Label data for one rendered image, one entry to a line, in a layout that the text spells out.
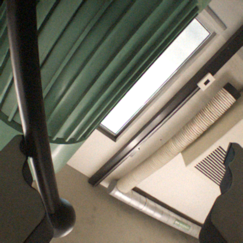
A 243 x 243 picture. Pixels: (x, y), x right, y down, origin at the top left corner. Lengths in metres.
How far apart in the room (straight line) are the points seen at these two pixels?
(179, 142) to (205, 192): 1.00
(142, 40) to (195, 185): 2.22
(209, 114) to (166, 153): 0.49
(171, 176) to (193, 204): 0.62
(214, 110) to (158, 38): 1.43
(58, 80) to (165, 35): 0.10
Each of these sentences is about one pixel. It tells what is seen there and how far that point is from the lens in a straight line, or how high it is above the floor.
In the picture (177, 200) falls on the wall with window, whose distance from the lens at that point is 2.47.
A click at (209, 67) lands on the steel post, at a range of 1.57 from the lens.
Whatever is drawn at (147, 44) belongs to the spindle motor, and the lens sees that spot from 0.17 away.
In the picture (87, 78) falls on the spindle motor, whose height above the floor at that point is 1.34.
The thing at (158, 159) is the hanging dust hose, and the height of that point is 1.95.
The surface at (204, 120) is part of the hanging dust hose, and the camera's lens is 1.61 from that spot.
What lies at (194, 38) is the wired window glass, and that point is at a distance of 1.65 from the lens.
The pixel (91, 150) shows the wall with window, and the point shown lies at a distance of 1.91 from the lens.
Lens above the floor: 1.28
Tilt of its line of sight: 23 degrees up
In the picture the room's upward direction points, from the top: 137 degrees counter-clockwise
